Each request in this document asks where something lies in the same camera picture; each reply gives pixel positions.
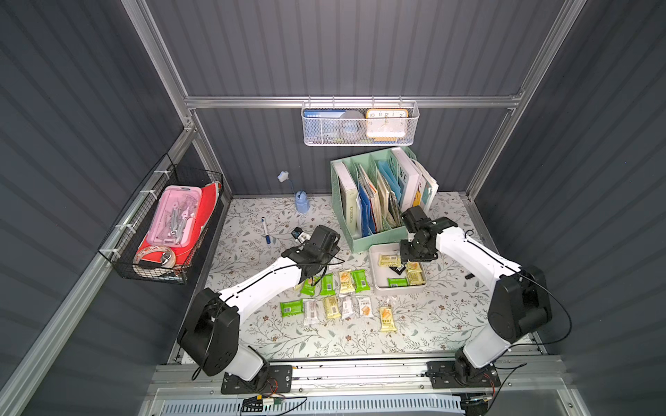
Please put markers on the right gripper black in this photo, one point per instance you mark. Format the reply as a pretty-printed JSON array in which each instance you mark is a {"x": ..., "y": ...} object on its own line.
[{"x": 409, "y": 250}]

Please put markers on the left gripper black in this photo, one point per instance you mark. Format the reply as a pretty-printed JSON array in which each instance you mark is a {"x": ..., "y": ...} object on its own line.
[{"x": 316, "y": 276}]

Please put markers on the green cookie packet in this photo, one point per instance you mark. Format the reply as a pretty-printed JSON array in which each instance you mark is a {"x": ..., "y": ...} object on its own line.
[
  {"x": 328, "y": 285},
  {"x": 308, "y": 288},
  {"x": 360, "y": 281}
]

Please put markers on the yellow cookie packet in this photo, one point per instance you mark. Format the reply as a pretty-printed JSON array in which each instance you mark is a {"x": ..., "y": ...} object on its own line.
[{"x": 346, "y": 282}]

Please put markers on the green packet second row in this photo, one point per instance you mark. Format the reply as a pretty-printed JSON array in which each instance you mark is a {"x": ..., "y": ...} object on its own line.
[{"x": 292, "y": 308}]

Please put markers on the white brown packet second row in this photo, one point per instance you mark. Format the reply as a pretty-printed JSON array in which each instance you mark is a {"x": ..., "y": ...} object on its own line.
[{"x": 311, "y": 317}]

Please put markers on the yellow packet second row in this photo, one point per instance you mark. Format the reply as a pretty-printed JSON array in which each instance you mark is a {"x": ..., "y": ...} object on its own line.
[{"x": 331, "y": 308}]

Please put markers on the white cookie packet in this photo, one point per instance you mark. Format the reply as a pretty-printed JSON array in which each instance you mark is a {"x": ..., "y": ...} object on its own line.
[{"x": 365, "y": 307}]

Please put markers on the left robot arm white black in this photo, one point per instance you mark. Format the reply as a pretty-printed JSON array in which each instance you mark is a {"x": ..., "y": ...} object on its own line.
[{"x": 210, "y": 333}]

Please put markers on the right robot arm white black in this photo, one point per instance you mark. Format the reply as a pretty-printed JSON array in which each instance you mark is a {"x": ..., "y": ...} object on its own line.
[{"x": 520, "y": 302}]

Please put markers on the green file organizer box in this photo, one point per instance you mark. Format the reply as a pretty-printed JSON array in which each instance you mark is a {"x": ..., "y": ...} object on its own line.
[{"x": 380, "y": 217}]

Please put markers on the pink plastic tool box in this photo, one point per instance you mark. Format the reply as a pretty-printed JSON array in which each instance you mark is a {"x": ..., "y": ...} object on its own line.
[{"x": 174, "y": 218}]

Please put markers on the blue box in basket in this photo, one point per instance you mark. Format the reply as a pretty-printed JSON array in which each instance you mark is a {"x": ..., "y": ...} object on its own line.
[{"x": 321, "y": 126}]

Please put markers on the blue white marker pen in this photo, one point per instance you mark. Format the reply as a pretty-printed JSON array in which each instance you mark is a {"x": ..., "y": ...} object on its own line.
[{"x": 265, "y": 230}]

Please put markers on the white book right slot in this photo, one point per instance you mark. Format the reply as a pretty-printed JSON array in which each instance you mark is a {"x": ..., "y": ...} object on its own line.
[{"x": 408, "y": 177}]

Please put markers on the white book slot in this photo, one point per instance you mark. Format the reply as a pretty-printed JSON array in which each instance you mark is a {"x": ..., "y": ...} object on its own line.
[
  {"x": 349, "y": 196},
  {"x": 408, "y": 177}
]

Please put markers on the white book left slot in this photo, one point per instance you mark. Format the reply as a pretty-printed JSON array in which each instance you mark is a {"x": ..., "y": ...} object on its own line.
[{"x": 349, "y": 196}]

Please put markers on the red cloth bag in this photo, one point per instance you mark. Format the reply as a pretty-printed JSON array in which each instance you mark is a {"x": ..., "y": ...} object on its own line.
[{"x": 207, "y": 205}]

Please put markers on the yellow white alarm clock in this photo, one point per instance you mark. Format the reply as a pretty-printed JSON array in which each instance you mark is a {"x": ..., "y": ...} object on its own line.
[{"x": 387, "y": 124}]

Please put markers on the grey tape roll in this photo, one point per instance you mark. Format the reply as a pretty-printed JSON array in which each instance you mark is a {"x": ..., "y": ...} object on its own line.
[{"x": 352, "y": 126}]

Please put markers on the clear tape roll in basket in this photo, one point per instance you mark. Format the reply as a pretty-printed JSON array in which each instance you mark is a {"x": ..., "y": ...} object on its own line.
[{"x": 161, "y": 256}]

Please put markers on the white wire wall basket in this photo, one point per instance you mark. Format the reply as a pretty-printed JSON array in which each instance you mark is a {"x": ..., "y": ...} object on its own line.
[{"x": 362, "y": 106}]

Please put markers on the black wire side basket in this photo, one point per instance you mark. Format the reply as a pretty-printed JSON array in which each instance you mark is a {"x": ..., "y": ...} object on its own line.
[{"x": 129, "y": 233}]

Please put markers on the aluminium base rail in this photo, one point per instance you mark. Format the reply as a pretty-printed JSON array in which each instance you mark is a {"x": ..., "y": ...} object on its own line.
[{"x": 519, "y": 384}]

